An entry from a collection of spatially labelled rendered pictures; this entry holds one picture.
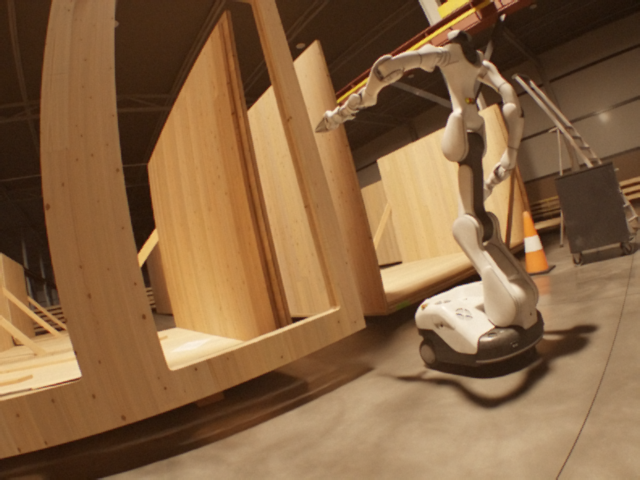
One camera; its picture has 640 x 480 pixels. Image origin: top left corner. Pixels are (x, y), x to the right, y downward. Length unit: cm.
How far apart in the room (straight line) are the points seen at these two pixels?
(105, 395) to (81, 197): 83
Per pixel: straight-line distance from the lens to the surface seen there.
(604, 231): 398
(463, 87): 178
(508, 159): 189
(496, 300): 168
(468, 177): 173
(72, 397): 157
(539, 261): 410
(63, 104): 179
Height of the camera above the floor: 71
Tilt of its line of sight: 4 degrees up
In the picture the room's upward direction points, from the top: 13 degrees counter-clockwise
